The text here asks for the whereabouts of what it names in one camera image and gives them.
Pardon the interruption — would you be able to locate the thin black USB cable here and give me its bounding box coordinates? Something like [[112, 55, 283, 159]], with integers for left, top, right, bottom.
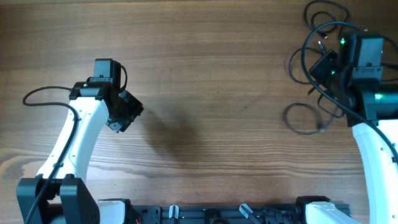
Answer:
[[303, 0, 369, 40]]

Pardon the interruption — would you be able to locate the thick black USB cable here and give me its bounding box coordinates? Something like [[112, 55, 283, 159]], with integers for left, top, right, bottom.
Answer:
[[287, 35, 398, 85]]

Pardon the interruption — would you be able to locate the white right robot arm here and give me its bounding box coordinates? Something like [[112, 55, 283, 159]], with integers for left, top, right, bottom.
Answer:
[[310, 32, 397, 223]]

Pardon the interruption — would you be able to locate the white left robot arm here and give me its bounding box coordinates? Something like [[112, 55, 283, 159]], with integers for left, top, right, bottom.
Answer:
[[16, 58, 144, 223]]

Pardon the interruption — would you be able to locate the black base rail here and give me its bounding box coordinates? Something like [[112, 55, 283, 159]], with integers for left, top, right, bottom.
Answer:
[[125, 203, 305, 224]]

